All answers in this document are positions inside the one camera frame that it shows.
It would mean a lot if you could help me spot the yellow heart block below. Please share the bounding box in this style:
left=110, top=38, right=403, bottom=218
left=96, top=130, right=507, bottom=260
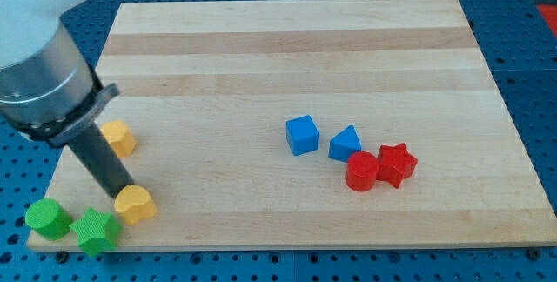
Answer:
left=113, top=185, right=158, bottom=225

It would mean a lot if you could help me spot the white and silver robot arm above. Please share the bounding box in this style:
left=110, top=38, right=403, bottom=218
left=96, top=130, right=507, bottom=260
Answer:
left=1, top=0, right=133, bottom=198

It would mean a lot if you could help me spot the wooden board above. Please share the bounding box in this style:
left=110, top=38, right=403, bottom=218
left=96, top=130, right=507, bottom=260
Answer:
left=25, top=0, right=557, bottom=253

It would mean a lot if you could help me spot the red cylinder block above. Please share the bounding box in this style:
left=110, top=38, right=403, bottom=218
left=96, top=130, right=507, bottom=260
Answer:
left=345, top=151, right=379, bottom=192

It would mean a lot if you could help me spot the red star block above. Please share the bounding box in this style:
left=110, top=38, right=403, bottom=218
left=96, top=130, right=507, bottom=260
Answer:
left=377, top=143, right=418, bottom=189

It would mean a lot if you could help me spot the yellow rounded block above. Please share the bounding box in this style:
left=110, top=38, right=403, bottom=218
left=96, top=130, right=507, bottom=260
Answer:
left=101, top=120, right=137, bottom=158

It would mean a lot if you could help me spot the green cylinder block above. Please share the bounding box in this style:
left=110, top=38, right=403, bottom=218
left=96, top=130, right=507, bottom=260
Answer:
left=25, top=198, right=72, bottom=241

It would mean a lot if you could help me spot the blue triangle block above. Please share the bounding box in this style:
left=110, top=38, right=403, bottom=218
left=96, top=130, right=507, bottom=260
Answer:
left=328, top=125, right=362, bottom=163

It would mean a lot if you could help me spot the green star block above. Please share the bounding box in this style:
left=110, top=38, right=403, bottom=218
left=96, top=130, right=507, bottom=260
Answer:
left=69, top=207, right=122, bottom=258

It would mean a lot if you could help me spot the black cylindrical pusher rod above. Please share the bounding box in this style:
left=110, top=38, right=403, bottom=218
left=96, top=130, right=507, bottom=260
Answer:
left=68, top=123, right=134, bottom=198

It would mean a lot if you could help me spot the grey metal flange plate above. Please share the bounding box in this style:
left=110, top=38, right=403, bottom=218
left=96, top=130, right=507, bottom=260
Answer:
left=3, top=69, right=120, bottom=148

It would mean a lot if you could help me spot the blue cube block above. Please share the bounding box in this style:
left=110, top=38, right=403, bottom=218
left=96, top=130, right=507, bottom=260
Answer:
left=285, top=115, right=319, bottom=156

